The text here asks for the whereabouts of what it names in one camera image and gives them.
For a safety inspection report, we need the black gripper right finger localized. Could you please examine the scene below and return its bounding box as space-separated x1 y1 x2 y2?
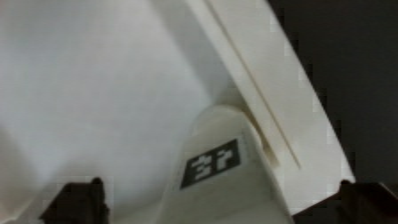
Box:
294 180 398 224

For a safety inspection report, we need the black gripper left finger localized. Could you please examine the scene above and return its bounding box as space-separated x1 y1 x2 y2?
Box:
40 178 111 224

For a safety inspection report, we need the white square tabletop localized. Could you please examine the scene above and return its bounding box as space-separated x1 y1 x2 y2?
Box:
0 0 354 224

